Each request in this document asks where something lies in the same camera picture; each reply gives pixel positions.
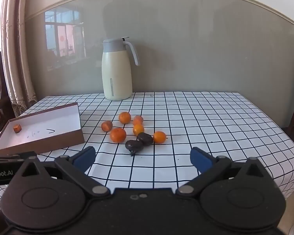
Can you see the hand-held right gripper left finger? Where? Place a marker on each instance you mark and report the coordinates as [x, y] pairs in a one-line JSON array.
[[84, 157]]

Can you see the brown cardboard box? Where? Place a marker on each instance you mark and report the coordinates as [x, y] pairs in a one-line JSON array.
[[44, 124]]

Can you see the reddish orange fruit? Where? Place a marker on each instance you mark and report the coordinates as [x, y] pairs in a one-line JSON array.
[[106, 126]]

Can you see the dark brown fruit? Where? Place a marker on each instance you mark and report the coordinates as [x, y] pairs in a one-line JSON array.
[[145, 138], [134, 146]]

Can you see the beige lace curtain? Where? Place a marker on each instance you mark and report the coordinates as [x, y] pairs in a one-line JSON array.
[[17, 66]]

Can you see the small orange fruit piece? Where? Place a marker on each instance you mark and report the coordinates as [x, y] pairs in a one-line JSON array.
[[17, 128]]

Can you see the large orange mandarin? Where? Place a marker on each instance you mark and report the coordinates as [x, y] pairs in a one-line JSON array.
[[118, 135]]

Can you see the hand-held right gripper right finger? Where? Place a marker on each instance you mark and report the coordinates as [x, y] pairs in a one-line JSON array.
[[201, 160]]

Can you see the black white checked tablecloth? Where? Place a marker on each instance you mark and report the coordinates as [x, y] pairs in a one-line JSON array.
[[210, 127]]

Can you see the pale orange mandarin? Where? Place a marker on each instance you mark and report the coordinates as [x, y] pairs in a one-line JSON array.
[[138, 120]]

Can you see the cream thermos jug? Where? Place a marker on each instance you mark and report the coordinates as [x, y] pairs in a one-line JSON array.
[[116, 73]]

